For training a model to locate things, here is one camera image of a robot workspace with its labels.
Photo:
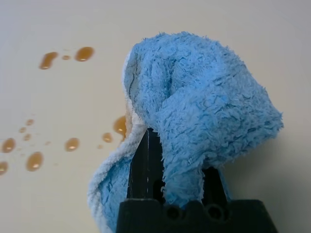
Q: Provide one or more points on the brown liquid drop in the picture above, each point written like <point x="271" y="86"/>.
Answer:
<point x="48" y="60"/>
<point x="84" y="53"/>
<point x="107" y="137"/>
<point x="34" y="161"/>
<point x="8" y="145"/>
<point x="72" y="144"/>
<point x="3" y="167"/>
<point x="65" y="57"/>
<point x="119" y="125"/>

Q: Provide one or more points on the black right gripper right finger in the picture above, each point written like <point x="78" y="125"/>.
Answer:
<point x="213" y="187"/>

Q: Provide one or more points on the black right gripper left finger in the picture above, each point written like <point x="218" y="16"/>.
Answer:
<point x="145" y="170"/>

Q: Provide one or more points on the blue terry rag white edge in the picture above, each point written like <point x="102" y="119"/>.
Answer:
<point x="206" y="97"/>

